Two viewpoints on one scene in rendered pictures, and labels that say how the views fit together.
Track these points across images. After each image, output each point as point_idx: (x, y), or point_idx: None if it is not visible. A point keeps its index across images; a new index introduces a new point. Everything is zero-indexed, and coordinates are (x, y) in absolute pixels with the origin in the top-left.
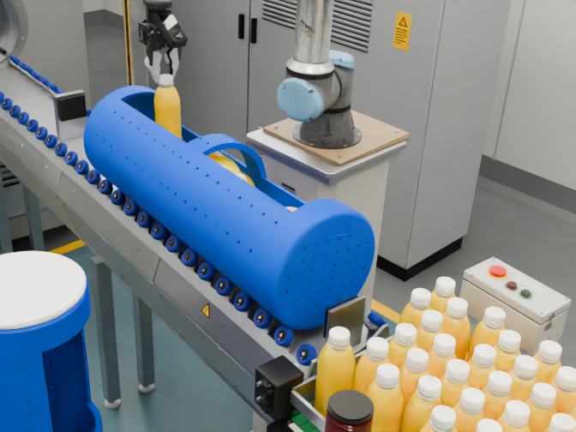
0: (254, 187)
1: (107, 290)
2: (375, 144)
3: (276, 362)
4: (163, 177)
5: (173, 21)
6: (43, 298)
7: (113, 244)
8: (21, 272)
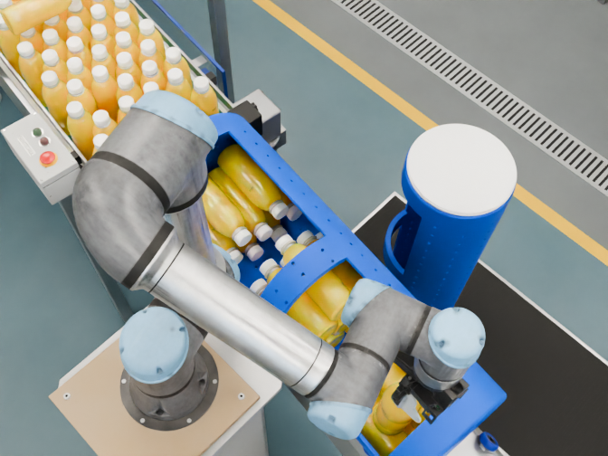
0: (265, 169)
1: None
2: (107, 356)
3: (246, 119)
4: (367, 248)
5: (404, 355)
6: (434, 152)
7: None
8: (467, 183)
